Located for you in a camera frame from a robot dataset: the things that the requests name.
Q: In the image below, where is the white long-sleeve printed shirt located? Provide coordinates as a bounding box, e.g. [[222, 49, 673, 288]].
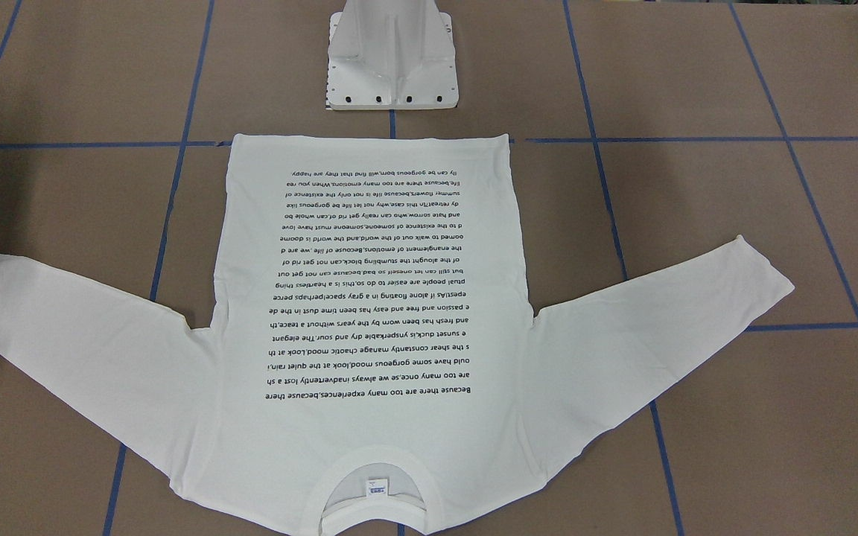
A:
[[0, 135, 793, 535]]

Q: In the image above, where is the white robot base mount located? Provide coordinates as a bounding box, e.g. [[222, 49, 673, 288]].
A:
[[326, 1, 460, 111]]

